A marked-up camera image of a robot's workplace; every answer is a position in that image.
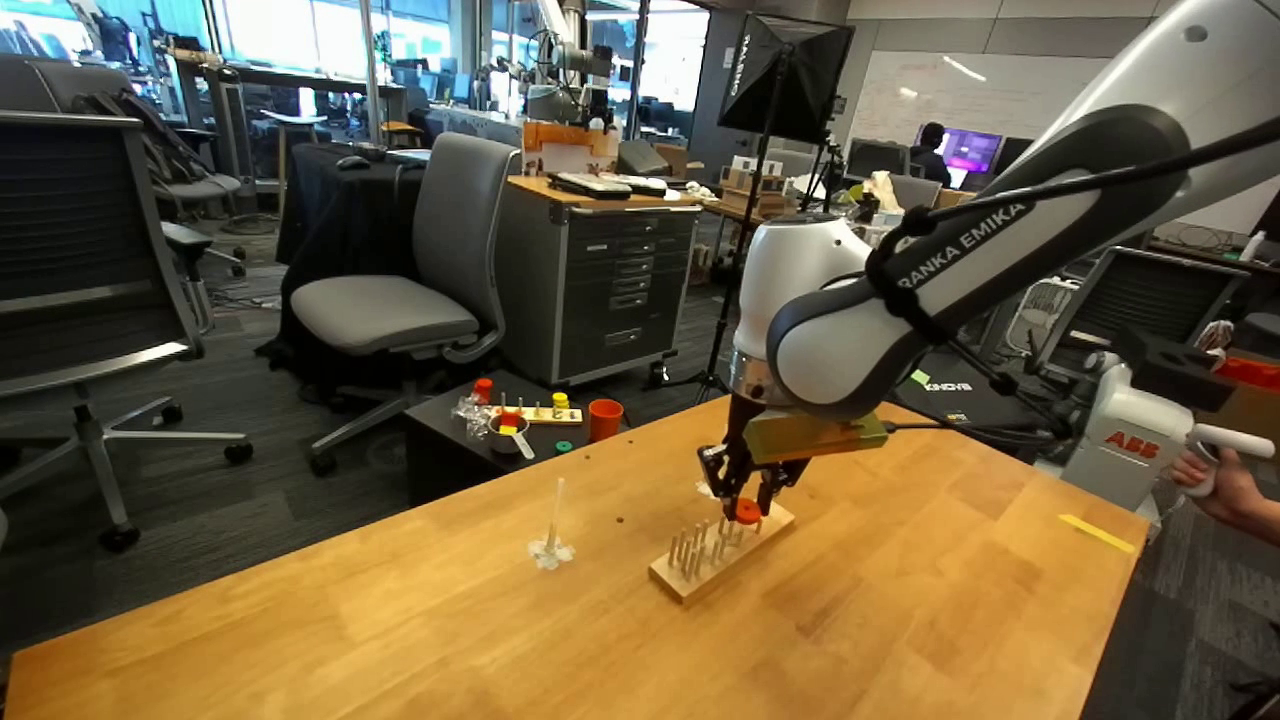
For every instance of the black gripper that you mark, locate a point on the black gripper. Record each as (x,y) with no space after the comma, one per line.
(729,460)

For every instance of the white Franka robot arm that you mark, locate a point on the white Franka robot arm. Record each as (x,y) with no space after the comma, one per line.
(831,326)

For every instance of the person hand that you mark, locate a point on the person hand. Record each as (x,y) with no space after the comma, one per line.
(1227,491)

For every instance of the wooden peg board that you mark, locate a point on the wooden peg board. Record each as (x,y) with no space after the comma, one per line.
(713,548)

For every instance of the orange cup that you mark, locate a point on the orange cup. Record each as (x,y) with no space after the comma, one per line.
(607,416)

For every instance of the clear peg stand left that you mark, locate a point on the clear peg stand left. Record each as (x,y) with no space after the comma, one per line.
(555,548)

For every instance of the grey drawer cabinet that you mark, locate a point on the grey drawer cabinet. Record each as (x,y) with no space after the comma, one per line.
(589,286)

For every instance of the low black side table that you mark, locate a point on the low black side table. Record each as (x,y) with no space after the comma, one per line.
(443,453)

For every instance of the colourful toy block set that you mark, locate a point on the colourful toy block set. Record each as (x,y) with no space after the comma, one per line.
(485,414)

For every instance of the yellow tape strip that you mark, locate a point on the yellow tape strip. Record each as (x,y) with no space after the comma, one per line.
(1096,534)

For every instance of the black softbox light stand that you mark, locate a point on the black softbox light stand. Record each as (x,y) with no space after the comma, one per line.
(783,91)

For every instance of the grey office chair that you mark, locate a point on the grey office chair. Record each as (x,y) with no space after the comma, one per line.
(446,314)

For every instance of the black mesh office chair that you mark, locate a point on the black mesh office chair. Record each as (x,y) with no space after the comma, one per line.
(91,289)

